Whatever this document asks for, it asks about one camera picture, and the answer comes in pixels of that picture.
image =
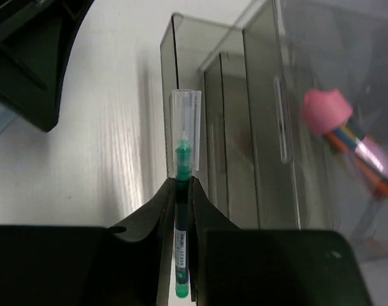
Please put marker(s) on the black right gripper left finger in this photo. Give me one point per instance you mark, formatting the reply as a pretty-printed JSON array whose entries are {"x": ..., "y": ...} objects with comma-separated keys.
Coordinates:
[{"x": 125, "y": 264}]

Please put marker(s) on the clear acrylic drawer organizer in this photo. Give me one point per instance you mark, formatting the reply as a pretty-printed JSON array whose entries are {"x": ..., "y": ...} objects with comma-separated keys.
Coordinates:
[{"x": 259, "y": 163}]

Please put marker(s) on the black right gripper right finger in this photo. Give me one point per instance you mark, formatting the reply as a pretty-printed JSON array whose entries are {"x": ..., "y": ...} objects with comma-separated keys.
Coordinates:
[{"x": 233, "y": 266}]

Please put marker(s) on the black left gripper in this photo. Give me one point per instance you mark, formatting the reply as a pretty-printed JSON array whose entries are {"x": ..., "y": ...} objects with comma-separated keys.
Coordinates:
[{"x": 36, "y": 39}]

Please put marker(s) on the pink-capped marker tube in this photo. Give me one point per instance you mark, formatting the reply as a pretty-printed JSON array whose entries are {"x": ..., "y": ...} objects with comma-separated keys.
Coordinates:
[{"x": 329, "y": 115}]

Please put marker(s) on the green gel pen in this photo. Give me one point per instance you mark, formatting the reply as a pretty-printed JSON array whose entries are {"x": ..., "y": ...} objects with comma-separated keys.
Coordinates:
[{"x": 185, "y": 130}]

